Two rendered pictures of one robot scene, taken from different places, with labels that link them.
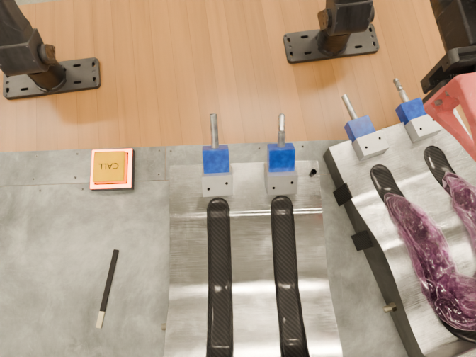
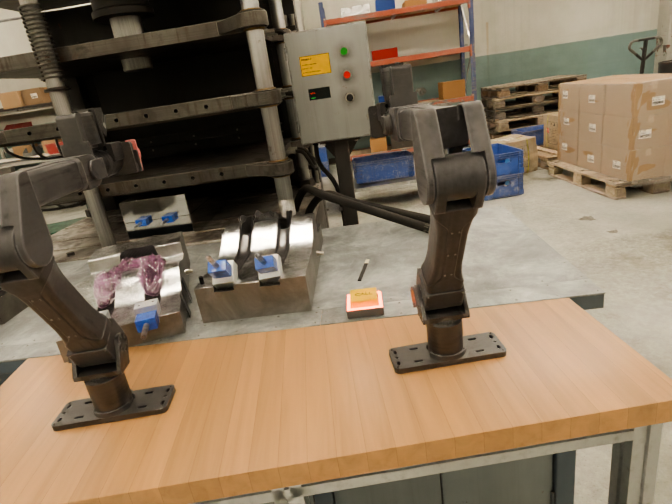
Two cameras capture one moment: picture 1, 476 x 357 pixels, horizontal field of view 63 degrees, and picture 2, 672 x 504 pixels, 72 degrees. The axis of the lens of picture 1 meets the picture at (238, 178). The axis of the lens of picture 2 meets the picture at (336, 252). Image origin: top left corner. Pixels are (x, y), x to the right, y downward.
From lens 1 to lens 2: 1.22 m
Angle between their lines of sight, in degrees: 85
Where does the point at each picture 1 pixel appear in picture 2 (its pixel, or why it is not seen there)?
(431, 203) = (130, 288)
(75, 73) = (418, 354)
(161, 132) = (323, 332)
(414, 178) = (129, 305)
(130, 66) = (356, 371)
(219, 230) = not seen: hidden behind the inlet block
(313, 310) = (231, 245)
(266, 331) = (258, 234)
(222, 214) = not seen: hidden behind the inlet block
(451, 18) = (115, 150)
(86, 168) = (391, 307)
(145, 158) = (338, 317)
